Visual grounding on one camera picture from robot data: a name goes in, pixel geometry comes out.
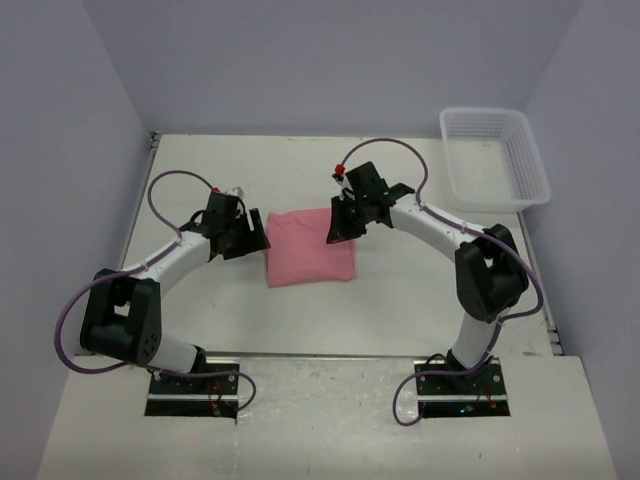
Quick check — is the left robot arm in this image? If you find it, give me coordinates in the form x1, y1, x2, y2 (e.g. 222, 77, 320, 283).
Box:
80, 191, 270, 393

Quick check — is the white plastic basket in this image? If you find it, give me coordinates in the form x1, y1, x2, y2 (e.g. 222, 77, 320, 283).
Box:
439, 107, 551, 213

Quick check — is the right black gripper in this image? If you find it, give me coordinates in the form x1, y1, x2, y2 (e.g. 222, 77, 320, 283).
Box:
328, 195, 372, 245

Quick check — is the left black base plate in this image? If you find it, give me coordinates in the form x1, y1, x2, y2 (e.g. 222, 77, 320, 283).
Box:
144, 361, 240, 420

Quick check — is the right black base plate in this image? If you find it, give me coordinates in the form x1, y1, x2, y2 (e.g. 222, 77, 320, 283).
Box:
414, 357, 511, 419

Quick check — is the pink t shirt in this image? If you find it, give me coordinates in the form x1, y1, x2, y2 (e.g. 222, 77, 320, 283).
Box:
265, 208, 356, 288

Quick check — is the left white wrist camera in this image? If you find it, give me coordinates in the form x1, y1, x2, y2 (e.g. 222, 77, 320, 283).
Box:
224, 186, 245, 199

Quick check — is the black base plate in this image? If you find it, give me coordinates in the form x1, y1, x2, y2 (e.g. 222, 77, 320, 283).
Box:
414, 357, 511, 419
144, 361, 240, 420

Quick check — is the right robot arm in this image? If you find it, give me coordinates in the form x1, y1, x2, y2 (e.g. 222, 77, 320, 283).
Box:
326, 162, 529, 393

